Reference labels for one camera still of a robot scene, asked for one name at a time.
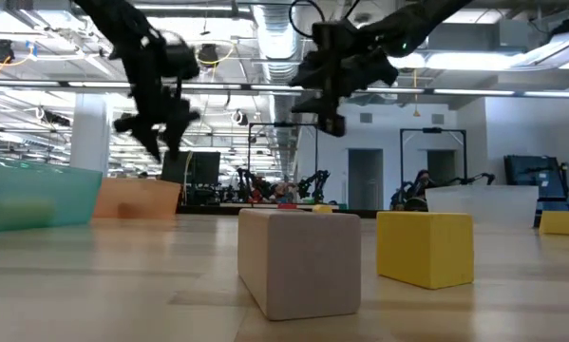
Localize natural wooden arch block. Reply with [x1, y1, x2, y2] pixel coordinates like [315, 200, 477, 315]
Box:
[237, 207, 363, 322]

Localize blue equipment cart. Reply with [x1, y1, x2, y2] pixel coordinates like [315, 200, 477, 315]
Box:
[503, 154, 569, 216]

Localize yellow wedge block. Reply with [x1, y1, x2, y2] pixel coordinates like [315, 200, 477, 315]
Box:
[538, 210, 569, 237]

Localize black gantry frame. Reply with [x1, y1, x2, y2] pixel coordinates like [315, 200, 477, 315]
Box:
[399, 126, 468, 187]
[247, 122, 320, 205]

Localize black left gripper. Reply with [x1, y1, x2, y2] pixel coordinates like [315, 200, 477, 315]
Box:
[112, 30, 202, 163]

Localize green translucent plastic bin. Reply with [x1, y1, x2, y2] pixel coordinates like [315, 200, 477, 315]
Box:
[0, 154, 104, 235]

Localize silver ribbed ventilation duct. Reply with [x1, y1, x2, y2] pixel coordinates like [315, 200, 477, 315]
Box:
[250, 0, 310, 124]

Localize yellow hanging cone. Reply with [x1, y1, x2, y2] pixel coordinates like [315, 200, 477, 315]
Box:
[410, 68, 422, 119]

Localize black aluminium table frame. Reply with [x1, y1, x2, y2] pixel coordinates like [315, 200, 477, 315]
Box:
[178, 202, 569, 234]

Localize long ceiling light strip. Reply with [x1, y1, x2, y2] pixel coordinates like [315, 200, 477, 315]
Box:
[0, 79, 569, 99]

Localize orange translucent plastic bin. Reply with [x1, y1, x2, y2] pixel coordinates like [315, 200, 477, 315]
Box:
[92, 177, 182, 220]

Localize white pillar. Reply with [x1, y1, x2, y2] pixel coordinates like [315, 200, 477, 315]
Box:
[68, 92, 113, 178]

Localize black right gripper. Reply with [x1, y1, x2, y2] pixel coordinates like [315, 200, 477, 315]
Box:
[287, 20, 400, 139]

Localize yellow cube block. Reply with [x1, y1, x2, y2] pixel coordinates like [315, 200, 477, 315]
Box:
[375, 211, 476, 291]

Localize person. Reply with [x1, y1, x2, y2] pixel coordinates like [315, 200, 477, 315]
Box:
[405, 168, 445, 213]

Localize grey rectangular air duct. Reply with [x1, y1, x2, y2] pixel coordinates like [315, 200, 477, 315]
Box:
[426, 18, 551, 53]

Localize grey door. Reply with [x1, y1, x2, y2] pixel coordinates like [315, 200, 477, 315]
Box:
[347, 147, 385, 211]
[426, 149, 458, 187]

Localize black ceiling camera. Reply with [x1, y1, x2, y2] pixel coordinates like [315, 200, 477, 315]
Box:
[0, 38, 15, 65]

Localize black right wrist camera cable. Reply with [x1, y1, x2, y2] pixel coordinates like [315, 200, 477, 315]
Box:
[287, 0, 364, 40]

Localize black ceiling lamp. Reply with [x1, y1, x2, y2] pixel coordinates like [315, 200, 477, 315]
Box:
[197, 42, 221, 67]

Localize black monitor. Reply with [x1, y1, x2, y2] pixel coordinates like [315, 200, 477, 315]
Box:
[191, 151, 222, 187]
[160, 150, 194, 185]

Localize bright ceiling light panel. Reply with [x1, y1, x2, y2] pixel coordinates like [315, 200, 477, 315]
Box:
[388, 28, 569, 72]

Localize clear plastic bin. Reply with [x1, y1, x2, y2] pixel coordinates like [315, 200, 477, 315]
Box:
[425, 184, 541, 229]

